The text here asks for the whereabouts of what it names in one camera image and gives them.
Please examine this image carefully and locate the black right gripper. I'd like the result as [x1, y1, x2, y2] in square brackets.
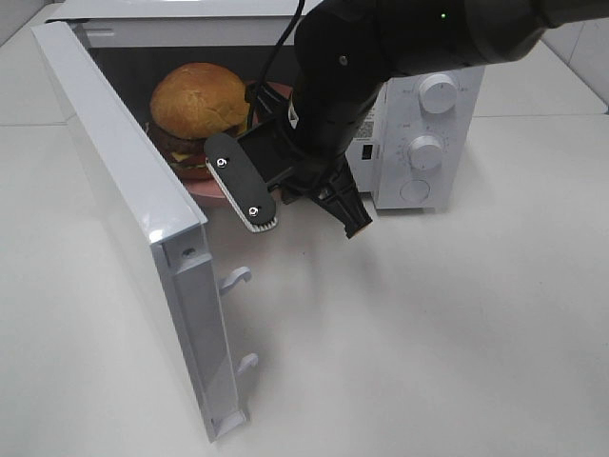
[204, 92, 376, 239]

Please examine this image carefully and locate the pink round plate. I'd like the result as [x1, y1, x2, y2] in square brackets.
[183, 79, 294, 207]

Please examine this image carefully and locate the burger with sesame-free bun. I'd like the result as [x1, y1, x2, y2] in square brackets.
[146, 62, 249, 181]

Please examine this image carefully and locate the round white door button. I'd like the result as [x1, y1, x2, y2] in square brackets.
[400, 179, 431, 205]

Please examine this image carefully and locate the white microwave door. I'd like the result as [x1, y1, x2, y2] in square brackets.
[32, 22, 251, 441]

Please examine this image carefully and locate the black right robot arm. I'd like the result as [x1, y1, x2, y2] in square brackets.
[204, 1, 608, 237]

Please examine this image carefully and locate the white warning label sticker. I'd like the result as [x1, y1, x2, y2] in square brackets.
[354, 108, 377, 141]

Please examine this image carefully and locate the white microwave oven body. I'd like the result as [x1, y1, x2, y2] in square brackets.
[34, 1, 483, 209]

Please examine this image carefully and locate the lower white timer knob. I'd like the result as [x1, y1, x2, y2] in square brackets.
[407, 135, 443, 171]

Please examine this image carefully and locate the upper white power knob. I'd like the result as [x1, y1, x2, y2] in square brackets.
[419, 73, 458, 114]

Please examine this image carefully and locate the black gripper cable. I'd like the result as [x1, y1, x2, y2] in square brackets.
[246, 0, 308, 139]

